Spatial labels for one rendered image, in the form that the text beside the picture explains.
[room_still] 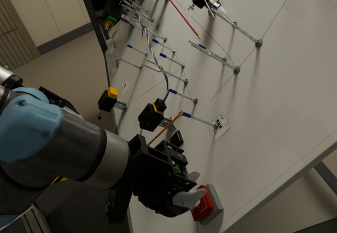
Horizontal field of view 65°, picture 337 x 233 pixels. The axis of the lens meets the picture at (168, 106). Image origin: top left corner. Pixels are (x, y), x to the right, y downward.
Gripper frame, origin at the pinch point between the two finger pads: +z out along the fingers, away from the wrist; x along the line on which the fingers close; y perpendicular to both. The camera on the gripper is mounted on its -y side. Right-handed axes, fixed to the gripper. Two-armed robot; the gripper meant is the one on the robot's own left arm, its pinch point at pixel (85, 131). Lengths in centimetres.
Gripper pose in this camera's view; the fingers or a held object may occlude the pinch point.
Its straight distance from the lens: 71.0
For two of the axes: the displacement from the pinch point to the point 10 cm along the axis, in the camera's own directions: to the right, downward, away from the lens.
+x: 4.4, -8.5, 3.0
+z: 8.2, 5.1, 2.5
